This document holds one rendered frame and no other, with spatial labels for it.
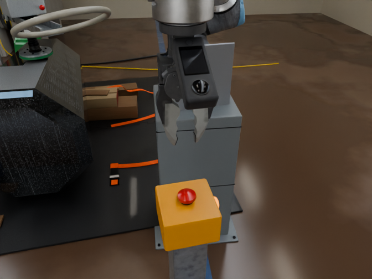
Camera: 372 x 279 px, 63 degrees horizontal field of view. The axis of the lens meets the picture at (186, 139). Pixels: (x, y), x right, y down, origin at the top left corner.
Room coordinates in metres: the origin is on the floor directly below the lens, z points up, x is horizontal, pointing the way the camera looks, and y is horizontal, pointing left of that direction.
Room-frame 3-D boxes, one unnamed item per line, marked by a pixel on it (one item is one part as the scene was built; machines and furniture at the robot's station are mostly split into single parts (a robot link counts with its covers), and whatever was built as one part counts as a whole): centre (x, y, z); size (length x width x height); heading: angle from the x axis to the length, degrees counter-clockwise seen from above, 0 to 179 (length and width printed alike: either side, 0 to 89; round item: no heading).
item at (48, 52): (2.08, 1.04, 0.86); 0.22 x 0.22 x 0.04
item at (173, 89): (0.48, 0.01, 1.37); 0.09 x 0.08 x 0.12; 13
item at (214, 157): (1.38, -0.04, 0.43); 0.50 x 0.50 x 0.85; 7
